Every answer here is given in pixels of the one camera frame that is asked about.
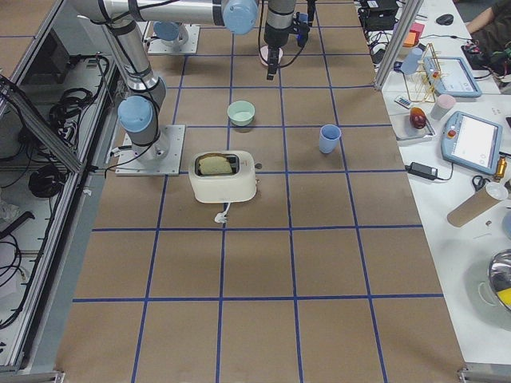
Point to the mint green bowl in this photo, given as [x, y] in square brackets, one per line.
[241, 113]

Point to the blue cup on rack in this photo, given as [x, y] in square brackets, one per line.
[411, 62]

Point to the metal tray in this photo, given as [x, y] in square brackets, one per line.
[406, 133]

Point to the far teach pendant tablet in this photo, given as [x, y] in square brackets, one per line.
[451, 76]

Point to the brass fitting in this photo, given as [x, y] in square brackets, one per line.
[500, 169]

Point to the teach pendant tablet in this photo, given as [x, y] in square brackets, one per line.
[471, 142]
[451, 76]

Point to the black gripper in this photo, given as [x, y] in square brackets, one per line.
[275, 38]

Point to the steel mixing bowl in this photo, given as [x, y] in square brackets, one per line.
[495, 290]

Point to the gold wire rack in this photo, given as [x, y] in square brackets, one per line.
[426, 79]

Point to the black power adapter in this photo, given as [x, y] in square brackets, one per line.
[421, 170]

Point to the cream white toaster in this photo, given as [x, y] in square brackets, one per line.
[240, 186]

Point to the blue cup carried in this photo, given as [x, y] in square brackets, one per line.
[329, 136]

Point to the black computer mouse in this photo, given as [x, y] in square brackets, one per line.
[445, 19]

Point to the near teach pendant tablet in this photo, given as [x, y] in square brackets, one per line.
[471, 142]

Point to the pink bowl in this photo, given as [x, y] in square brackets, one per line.
[263, 55]

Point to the cardboard tube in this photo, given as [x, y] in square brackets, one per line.
[481, 201]

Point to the aluminium frame post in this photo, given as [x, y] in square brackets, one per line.
[407, 18]

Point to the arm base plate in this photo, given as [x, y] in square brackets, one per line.
[163, 158]
[171, 38]

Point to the toast slice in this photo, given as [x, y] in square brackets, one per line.
[214, 165]

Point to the red apple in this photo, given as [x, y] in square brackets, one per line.
[417, 118]

